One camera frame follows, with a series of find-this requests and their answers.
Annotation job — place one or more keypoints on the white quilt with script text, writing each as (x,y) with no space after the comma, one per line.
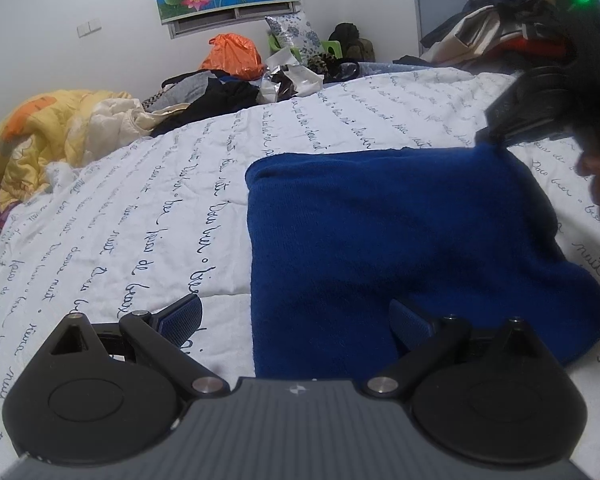
(163,217)

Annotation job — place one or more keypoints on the dark olive bag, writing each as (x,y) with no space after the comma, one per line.
(352,44)

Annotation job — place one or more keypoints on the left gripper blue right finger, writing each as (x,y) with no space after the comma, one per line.
(411,325)

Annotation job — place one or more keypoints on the pile of dark clothes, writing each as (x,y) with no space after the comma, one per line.
(204,94)

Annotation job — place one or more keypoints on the green plastic stool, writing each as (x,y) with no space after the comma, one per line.
(331,47)

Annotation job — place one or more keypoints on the orange plastic bag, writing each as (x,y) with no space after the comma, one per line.
(235,55)

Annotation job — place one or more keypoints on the heap of clothes on right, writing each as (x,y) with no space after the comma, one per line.
(503,36)

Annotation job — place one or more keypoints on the crumpled white plastic bag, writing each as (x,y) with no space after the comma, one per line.
(286,78)

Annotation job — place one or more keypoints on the grey framed board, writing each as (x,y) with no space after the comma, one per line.
(431,13)

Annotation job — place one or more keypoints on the white wall switch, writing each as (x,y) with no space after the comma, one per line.
(89,27)

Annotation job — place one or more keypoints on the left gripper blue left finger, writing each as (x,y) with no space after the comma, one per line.
(179,321)

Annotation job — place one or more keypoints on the yellow and orange blanket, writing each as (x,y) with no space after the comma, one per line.
(46,128)

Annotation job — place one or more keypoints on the white floral pillow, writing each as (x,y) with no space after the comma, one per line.
(294,30)

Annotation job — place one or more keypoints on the blue fleece garment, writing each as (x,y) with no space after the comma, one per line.
(456,231)

